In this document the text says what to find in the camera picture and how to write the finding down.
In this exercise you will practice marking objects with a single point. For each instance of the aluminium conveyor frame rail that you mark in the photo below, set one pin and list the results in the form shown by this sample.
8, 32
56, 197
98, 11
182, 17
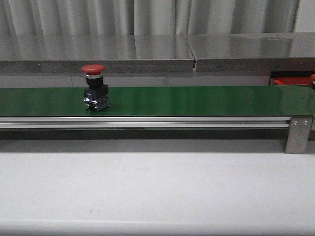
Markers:
157, 122

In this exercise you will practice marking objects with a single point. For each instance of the red plastic tray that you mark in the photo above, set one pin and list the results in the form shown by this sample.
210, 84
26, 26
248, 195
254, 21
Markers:
291, 81

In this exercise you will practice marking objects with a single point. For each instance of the steel conveyor support bracket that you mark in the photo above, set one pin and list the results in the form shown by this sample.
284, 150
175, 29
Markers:
299, 131

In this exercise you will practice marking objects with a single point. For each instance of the red mushroom push button switch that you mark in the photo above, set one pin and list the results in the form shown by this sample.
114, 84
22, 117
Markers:
313, 80

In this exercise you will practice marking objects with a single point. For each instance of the grey stone counter slab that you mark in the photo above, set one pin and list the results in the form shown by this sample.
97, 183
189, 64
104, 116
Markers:
264, 52
57, 54

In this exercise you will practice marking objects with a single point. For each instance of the grey stone counter slab right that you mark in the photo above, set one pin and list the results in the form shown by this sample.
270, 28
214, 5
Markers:
264, 52

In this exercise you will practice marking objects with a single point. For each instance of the grey stone counter slab left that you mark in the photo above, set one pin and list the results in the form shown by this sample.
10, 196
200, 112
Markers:
57, 54

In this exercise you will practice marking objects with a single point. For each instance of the green conveyor belt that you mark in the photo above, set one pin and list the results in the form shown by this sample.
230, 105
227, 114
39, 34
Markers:
162, 101

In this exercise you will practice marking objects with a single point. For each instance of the grey curtain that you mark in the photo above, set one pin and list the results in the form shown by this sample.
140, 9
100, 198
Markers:
154, 17

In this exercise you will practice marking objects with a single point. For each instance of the red push button switch edge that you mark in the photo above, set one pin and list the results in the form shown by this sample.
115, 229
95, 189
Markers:
96, 95

